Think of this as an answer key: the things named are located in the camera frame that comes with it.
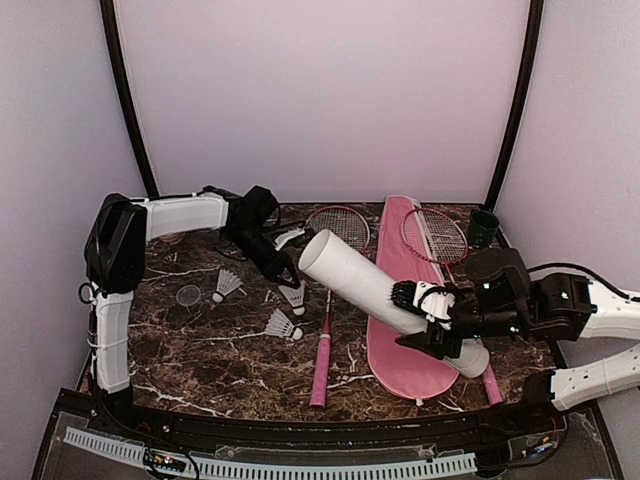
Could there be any pink badminton racket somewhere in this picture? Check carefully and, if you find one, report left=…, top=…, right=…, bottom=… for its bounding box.
left=307, top=205, right=370, bottom=408
left=402, top=207, right=505, bottom=406

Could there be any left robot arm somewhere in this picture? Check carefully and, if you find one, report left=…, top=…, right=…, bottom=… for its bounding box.
left=84, top=186, right=301, bottom=396

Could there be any right black frame post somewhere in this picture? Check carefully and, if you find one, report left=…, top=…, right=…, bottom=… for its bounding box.
left=483, top=0, right=544, bottom=211

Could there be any pink racket cover bag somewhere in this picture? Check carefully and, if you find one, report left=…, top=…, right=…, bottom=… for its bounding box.
left=366, top=195, right=459, bottom=405

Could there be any white slotted cable duct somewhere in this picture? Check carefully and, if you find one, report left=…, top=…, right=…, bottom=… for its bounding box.
left=62, top=427, right=477, bottom=479

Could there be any dark green cup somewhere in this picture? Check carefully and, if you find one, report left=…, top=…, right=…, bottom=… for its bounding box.
left=467, top=210, right=500, bottom=249

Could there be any white shuttlecock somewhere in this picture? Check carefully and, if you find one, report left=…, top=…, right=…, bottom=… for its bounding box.
left=264, top=309, right=303, bottom=341
left=212, top=269, right=243, bottom=303
left=278, top=280, right=306, bottom=316

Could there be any red patterned bowl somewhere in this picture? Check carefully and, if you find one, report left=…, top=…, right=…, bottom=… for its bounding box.
left=159, top=232, right=185, bottom=245

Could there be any white shuttlecock tube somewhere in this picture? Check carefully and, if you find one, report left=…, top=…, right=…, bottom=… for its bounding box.
left=298, top=229, right=489, bottom=385

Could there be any black front rail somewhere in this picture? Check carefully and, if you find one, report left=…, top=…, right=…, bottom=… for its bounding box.
left=54, top=387, right=571, bottom=454

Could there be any clear plastic tube lid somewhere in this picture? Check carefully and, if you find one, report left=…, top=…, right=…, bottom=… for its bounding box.
left=175, top=285, right=201, bottom=307

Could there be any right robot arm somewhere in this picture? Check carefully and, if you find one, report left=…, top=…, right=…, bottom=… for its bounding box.
left=390, top=248, right=639, bottom=434

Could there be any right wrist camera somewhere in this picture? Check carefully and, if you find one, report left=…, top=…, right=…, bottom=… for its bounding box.
left=413, top=281, right=456, bottom=330

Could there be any pink badminton racket left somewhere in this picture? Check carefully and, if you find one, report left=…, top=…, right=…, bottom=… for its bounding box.
left=307, top=205, right=370, bottom=408

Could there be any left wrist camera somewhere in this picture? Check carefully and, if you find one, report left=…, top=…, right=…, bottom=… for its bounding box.
left=274, top=228, right=316, bottom=251

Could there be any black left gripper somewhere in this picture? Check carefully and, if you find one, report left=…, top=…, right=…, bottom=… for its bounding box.
left=225, top=224, right=301, bottom=288

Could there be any pink badminton racket right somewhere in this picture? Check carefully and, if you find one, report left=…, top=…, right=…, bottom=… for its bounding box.
left=402, top=207, right=505, bottom=406

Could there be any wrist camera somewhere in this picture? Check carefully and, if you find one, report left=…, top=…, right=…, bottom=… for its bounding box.
left=274, top=228, right=316, bottom=251
left=413, top=281, right=456, bottom=330

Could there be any left black frame post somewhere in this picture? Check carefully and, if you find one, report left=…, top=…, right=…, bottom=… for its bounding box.
left=99, top=0, right=160, bottom=199

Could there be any black frame post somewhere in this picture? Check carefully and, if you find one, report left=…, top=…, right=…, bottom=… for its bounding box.
left=483, top=0, right=544, bottom=211
left=99, top=0, right=160, bottom=199

